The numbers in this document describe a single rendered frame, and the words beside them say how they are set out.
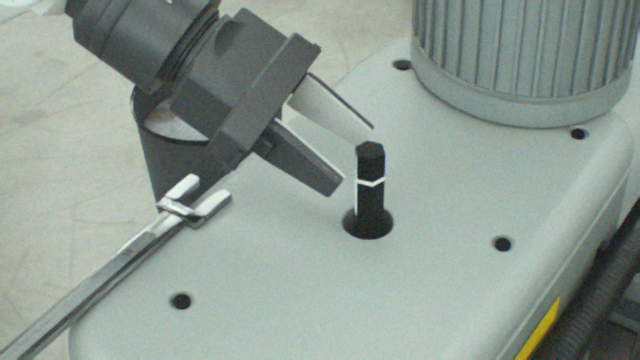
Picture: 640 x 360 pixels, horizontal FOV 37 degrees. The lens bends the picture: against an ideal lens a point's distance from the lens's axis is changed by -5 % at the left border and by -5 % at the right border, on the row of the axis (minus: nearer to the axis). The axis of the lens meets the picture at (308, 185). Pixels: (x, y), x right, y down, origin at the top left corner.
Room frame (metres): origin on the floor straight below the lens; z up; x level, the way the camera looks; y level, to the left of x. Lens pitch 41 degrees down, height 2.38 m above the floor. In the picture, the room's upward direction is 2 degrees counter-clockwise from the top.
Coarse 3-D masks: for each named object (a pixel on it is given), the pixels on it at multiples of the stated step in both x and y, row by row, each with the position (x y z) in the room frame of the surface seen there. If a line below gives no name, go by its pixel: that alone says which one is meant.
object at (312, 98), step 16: (304, 80) 0.57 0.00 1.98; (320, 80) 0.58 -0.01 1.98; (304, 96) 0.57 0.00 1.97; (320, 96) 0.57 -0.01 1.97; (336, 96) 0.57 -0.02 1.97; (304, 112) 0.57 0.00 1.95; (320, 112) 0.57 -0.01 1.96; (336, 112) 0.56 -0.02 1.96; (352, 112) 0.56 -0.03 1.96; (336, 128) 0.56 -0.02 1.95; (352, 128) 0.56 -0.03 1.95; (368, 128) 0.56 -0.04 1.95; (352, 144) 0.56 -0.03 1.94
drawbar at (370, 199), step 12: (360, 144) 0.54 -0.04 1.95; (372, 144) 0.54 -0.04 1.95; (360, 156) 0.52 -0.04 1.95; (372, 156) 0.52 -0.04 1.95; (384, 156) 0.53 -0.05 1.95; (360, 168) 0.52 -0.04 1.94; (372, 168) 0.52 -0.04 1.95; (384, 168) 0.53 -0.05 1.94; (372, 180) 0.52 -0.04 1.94; (360, 192) 0.52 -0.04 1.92; (372, 192) 0.52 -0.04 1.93; (360, 204) 0.52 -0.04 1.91; (372, 204) 0.52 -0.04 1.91; (360, 216) 0.52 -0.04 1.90; (372, 216) 0.52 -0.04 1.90; (360, 228) 0.52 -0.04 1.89; (372, 228) 0.52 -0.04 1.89
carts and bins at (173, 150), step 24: (144, 96) 2.57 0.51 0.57; (168, 96) 2.65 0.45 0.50; (144, 120) 2.53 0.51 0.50; (168, 120) 2.51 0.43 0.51; (144, 144) 2.37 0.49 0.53; (168, 144) 2.28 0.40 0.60; (192, 144) 2.25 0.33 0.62; (168, 168) 2.29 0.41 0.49; (192, 168) 2.26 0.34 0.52; (216, 168) 2.26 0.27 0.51
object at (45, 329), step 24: (168, 192) 0.56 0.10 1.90; (192, 192) 0.57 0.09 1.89; (216, 192) 0.56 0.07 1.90; (168, 216) 0.53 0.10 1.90; (192, 216) 0.53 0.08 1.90; (144, 240) 0.51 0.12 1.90; (120, 264) 0.49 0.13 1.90; (72, 288) 0.46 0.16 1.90; (96, 288) 0.46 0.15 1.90; (48, 312) 0.44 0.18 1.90; (72, 312) 0.44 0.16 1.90; (24, 336) 0.42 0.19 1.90; (48, 336) 0.42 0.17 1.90
